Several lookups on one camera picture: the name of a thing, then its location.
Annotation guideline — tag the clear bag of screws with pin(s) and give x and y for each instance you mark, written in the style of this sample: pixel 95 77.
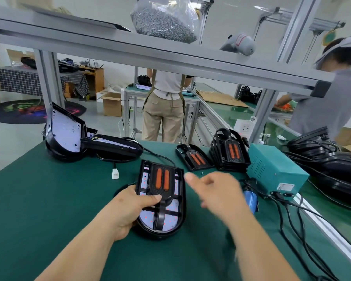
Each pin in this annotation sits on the clear bag of screws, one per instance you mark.
pixel 165 21

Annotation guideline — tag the black bags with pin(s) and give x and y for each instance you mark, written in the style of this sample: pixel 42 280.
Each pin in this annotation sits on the black bags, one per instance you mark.
pixel 250 95

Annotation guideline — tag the round dark rug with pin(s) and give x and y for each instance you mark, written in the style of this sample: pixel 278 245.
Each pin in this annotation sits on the round dark rug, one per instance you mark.
pixel 20 111

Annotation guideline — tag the table with checked cloth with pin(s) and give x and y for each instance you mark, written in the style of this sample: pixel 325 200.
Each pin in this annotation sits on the table with checked cloth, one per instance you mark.
pixel 20 80

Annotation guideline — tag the black grille with orange pads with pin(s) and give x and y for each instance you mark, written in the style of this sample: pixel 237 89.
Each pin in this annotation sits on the black grille with orange pads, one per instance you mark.
pixel 196 159
pixel 161 178

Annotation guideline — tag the blue electric screwdriver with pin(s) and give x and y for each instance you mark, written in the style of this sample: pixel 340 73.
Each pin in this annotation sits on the blue electric screwdriver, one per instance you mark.
pixel 250 200

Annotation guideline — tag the grey metal tray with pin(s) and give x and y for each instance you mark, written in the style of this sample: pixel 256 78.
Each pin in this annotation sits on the grey metal tray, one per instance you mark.
pixel 76 18

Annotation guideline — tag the flat cardboard sheet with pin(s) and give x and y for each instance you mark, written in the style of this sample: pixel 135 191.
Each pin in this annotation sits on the flat cardboard sheet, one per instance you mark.
pixel 222 99

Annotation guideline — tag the open cardboard box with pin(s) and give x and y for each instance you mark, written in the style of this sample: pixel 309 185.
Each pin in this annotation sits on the open cardboard box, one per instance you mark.
pixel 112 103

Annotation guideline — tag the person's left thumb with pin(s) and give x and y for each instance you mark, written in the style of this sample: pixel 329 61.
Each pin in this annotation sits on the person's left thumb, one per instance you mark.
pixel 150 200

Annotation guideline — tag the person's left forearm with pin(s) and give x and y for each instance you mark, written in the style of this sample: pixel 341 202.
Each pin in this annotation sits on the person's left forearm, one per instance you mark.
pixel 84 251

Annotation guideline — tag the black lamp housing with LED panel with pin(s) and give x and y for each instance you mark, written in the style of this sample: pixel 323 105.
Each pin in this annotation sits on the black lamp housing with LED panel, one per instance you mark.
pixel 111 146
pixel 172 213
pixel 64 131

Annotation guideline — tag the pile of black lamp housings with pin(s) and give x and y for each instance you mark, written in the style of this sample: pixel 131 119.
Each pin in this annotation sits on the pile of black lamp housings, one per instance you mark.
pixel 333 166

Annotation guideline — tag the white power socket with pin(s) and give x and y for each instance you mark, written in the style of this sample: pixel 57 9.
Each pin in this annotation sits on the white power socket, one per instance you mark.
pixel 244 128

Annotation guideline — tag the stack of black grilles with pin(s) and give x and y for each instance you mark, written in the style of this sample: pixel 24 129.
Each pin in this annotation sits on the stack of black grilles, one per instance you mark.
pixel 232 152

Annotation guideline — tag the aluminium frame shelf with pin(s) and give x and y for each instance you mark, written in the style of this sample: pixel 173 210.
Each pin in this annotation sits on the aluminium frame shelf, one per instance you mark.
pixel 163 55

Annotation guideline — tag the white connector plug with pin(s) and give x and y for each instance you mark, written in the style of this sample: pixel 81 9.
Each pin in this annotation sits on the white connector plug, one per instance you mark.
pixel 115 174

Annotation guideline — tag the person's right forearm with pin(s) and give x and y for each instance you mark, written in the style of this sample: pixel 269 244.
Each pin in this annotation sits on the person's right forearm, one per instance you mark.
pixel 260 254

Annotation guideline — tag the teal power supply box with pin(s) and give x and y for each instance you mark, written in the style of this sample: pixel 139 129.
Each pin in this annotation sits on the teal power supply box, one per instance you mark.
pixel 269 169

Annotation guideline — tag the wooden desk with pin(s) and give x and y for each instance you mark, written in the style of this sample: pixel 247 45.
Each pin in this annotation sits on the wooden desk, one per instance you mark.
pixel 93 78

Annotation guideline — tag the person's right hand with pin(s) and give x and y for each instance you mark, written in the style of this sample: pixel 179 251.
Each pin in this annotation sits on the person's right hand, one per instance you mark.
pixel 225 196

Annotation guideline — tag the person's left hand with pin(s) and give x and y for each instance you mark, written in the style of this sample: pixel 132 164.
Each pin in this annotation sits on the person's left hand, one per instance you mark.
pixel 121 210

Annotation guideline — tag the grey and white handheld tool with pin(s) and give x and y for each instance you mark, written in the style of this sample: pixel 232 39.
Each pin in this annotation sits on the grey and white handheld tool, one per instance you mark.
pixel 241 43

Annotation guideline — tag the person's right fingers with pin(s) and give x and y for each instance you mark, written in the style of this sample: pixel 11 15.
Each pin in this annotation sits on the person's right fingers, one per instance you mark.
pixel 199 184

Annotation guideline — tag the green conveyor belt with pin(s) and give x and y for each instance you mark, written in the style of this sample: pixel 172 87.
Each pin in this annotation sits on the green conveyor belt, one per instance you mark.
pixel 231 114

